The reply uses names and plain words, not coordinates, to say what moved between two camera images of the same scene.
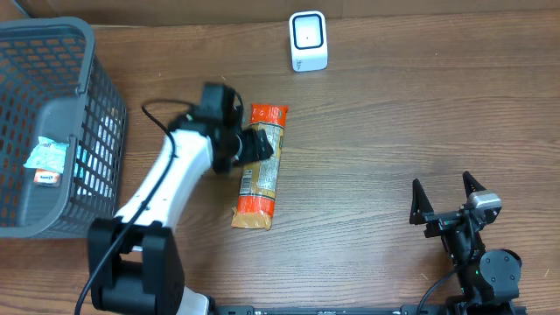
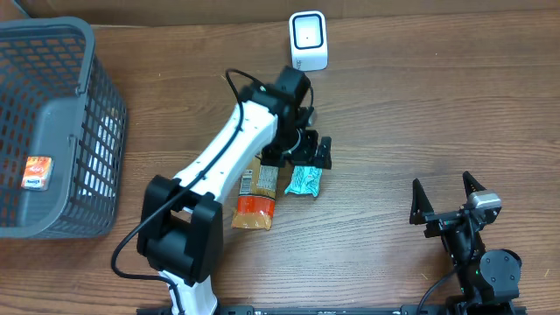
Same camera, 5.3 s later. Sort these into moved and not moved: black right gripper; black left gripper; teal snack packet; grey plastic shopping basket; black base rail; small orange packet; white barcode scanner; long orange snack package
Moved: teal snack packet; black left gripper; small orange packet
Not moved: white barcode scanner; black base rail; black right gripper; long orange snack package; grey plastic shopping basket
